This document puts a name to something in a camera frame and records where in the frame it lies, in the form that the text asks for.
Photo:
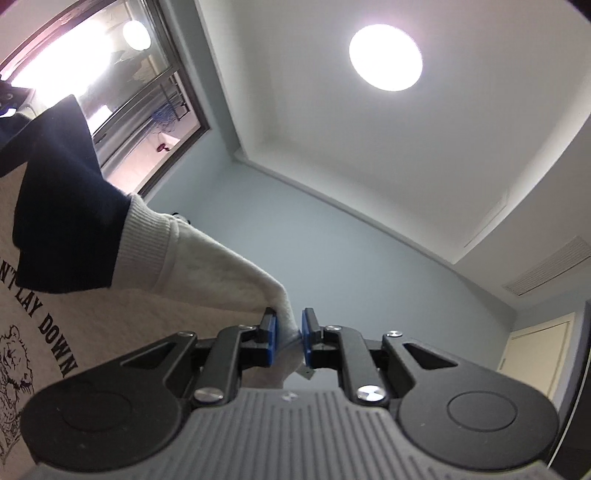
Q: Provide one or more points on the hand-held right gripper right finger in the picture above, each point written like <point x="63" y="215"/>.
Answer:
<point x="305" y="342"/>

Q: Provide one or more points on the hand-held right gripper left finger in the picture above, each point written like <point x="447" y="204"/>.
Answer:
<point x="272" y="342"/>

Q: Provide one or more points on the white sweatshirt with navy sleeves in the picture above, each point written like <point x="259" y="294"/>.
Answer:
<point x="207" y="267"/>

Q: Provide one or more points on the dark framed window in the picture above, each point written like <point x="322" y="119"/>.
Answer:
<point x="124" y="69"/>

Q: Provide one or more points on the balcony drying rack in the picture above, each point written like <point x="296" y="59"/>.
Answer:
<point x="171" y="104"/>

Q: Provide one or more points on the ceiling access panel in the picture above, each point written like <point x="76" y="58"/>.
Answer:
<point x="489" y="221"/>

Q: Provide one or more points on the cream room door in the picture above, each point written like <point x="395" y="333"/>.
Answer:
<point x="538" y="350"/>

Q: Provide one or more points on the ceiling air vent grille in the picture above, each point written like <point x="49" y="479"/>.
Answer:
<point x="549" y="267"/>

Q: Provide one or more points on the round ceiling light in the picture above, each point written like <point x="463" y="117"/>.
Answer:
<point x="385" y="57"/>

